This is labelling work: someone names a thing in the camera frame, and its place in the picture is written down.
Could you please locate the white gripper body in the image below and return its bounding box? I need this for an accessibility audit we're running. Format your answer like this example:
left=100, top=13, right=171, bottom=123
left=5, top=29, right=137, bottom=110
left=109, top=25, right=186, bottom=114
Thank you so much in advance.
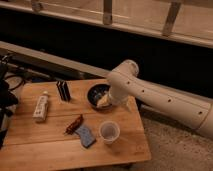
left=96, top=87, right=129, bottom=110

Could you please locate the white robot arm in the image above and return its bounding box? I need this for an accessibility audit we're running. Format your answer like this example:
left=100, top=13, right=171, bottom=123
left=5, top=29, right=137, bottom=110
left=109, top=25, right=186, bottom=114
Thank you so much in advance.
left=97, top=60, right=213, bottom=140

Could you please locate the black standing eraser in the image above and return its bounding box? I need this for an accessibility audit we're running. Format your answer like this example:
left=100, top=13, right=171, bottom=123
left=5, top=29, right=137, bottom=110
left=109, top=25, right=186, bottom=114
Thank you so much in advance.
left=56, top=81, right=71, bottom=102

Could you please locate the black bowl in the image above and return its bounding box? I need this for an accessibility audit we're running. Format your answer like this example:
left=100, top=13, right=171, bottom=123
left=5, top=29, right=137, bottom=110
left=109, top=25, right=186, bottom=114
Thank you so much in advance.
left=87, top=84, right=110, bottom=109

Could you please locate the translucent plastic cup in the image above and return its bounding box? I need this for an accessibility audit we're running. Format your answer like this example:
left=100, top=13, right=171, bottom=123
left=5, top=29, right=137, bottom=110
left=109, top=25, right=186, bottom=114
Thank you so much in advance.
left=99, top=121, right=120, bottom=145

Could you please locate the blue sponge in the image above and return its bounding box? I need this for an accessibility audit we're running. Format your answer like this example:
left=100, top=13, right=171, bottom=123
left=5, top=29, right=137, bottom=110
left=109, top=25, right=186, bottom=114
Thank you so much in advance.
left=75, top=125, right=96, bottom=148

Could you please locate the brown snack wrapper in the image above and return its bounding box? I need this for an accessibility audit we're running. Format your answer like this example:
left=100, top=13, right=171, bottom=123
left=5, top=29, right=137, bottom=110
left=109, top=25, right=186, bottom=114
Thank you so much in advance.
left=65, top=115, right=83, bottom=134

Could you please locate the wooden table board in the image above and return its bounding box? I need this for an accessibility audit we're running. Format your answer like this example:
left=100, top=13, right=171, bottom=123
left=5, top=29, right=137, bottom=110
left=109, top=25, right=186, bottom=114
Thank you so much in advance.
left=0, top=79, right=151, bottom=171

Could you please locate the white tube bottle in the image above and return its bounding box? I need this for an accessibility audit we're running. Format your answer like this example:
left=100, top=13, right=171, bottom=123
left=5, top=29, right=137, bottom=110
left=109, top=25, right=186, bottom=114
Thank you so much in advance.
left=33, top=91, right=49, bottom=123

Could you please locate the black equipment at left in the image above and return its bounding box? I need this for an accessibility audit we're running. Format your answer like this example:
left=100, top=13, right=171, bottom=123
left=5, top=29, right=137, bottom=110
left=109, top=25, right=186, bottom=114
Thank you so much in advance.
left=0, top=58, right=18, bottom=149

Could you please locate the metal rail bracket middle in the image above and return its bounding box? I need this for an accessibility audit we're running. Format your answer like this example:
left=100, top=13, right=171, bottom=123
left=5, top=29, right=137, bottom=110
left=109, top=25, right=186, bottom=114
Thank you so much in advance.
left=102, top=0, right=113, bottom=25

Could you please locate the metal rail bracket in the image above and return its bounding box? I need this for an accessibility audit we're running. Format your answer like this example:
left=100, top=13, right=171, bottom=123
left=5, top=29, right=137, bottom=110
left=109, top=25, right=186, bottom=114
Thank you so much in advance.
left=30, top=0, right=43, bottom=12
left=162, top=2, right=181, bottom=36
left=102, top=0, right=113, bottom=25

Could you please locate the metal rail bracket right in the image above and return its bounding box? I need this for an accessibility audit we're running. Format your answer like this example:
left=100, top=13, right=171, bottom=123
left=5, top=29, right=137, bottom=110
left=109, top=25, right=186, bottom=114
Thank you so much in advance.
left=162, top=2, right=181, bottom=36

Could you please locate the black cable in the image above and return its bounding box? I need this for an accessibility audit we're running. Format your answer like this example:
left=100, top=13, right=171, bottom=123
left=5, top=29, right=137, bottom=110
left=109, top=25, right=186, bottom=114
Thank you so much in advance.
left=4, top=73, right=27, bottom=92

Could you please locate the metal rail bracket left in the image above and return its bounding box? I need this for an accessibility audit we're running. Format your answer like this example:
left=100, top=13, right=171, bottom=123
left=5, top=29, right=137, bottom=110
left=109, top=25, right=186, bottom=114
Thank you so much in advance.
left=30, top=0, right=43, bottom=12

